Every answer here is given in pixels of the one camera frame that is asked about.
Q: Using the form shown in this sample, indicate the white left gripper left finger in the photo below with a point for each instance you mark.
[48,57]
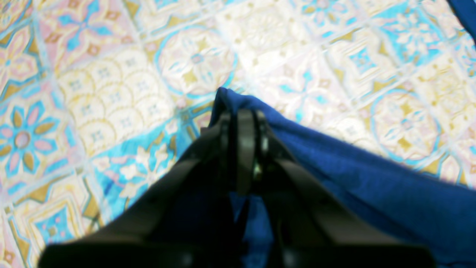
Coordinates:
[184,220]

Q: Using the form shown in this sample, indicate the patterned tile tablecloth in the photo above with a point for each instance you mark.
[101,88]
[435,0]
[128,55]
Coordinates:
[99,97]

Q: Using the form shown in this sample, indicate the blue long-sleeve T-shirt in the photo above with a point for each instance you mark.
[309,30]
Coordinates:
[353,178]

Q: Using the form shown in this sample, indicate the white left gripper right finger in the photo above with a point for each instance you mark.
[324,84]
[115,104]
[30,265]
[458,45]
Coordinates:
[312,229]

